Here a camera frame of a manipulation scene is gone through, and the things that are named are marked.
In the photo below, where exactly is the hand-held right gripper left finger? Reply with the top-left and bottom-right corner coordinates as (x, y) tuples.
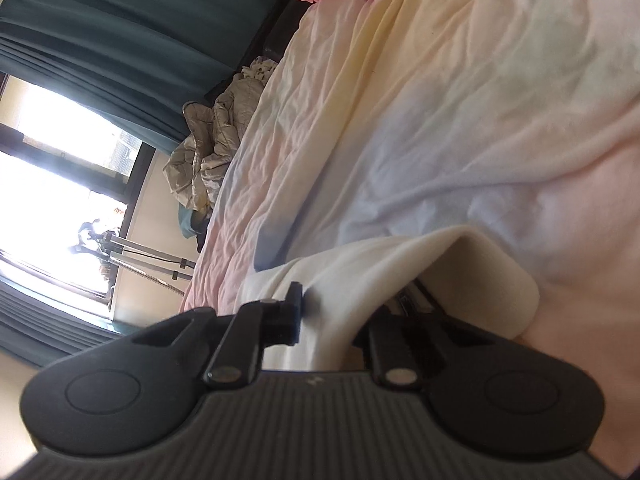
(132, 282), (307, 391)

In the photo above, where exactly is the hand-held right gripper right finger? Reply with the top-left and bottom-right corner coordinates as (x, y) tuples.
(352, 280), (501, 391)

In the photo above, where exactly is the cream knit garment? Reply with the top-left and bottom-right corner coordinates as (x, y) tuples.
(245, 226), (541, 373)

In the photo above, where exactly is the teal pillow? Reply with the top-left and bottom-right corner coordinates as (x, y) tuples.
(177, 204), (212, 239)

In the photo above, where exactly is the crumpled beige quilt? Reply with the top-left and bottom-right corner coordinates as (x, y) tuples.
(164, 57), (279, 211)

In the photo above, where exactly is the teal curtain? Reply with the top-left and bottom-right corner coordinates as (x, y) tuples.
(0, 280), (118, 367)

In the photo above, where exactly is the dark framed window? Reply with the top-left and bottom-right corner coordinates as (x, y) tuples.
(0, 72), (157, 317)

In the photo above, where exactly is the dark grey draped cloth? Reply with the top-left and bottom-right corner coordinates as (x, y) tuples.
(0, 0), (281, 143)

